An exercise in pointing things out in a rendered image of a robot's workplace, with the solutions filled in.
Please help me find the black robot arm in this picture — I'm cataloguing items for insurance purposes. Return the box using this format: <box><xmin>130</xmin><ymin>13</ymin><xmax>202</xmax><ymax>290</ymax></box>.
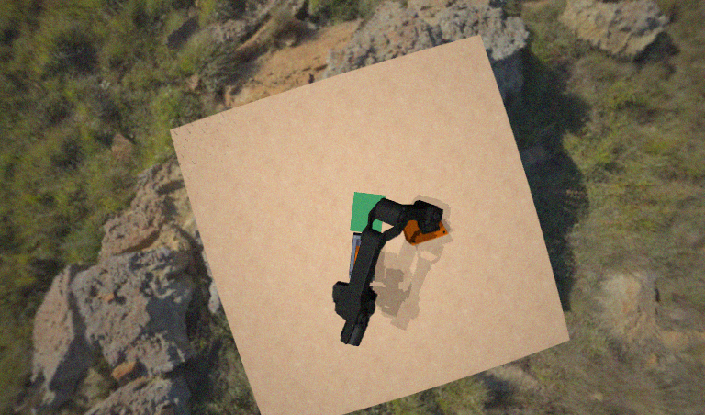
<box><xmin>332</xmin><ymin>198</ymin><xmax>443</xmax><ymax>346</ymax></box>

